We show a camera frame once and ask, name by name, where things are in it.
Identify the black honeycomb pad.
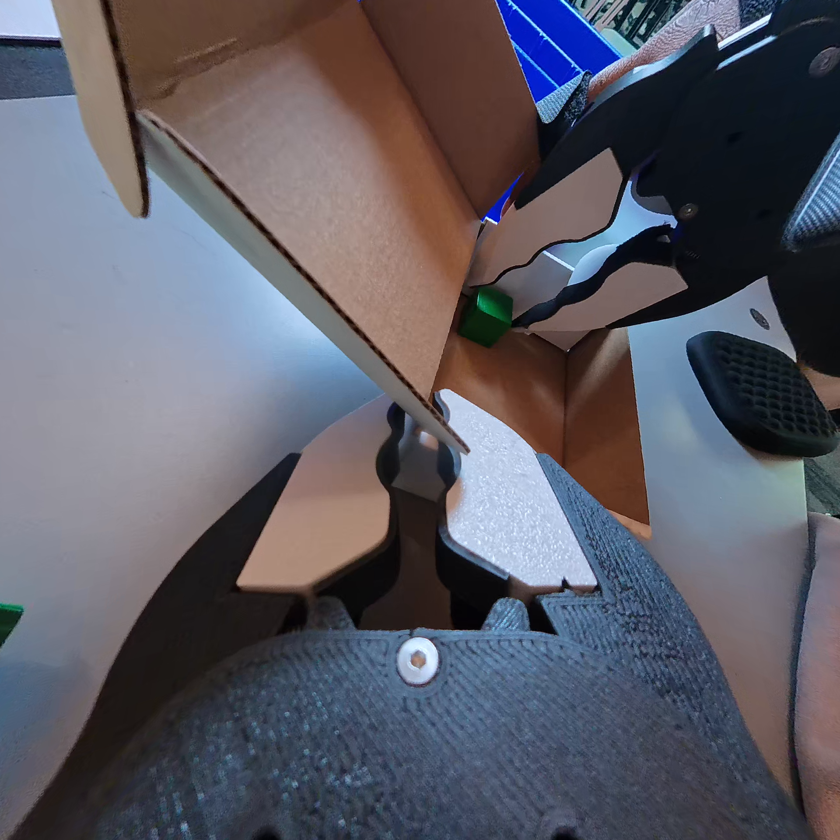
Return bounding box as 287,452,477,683
686,331,840,458

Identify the brown textured fabric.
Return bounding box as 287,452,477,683
587,0,782,99

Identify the blue plastic bin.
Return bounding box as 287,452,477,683
482,0,622,223

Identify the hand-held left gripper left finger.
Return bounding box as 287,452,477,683
235,394,406,626

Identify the person's right forearm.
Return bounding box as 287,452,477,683
768,244,840,378

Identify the person's leg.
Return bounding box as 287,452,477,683
791,512,840,840

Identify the cardboard box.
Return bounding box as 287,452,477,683
52,0,652,540

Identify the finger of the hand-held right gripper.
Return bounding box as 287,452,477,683
470,147,630,290
512,223,690,350

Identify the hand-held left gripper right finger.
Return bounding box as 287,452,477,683
434,387,599,626

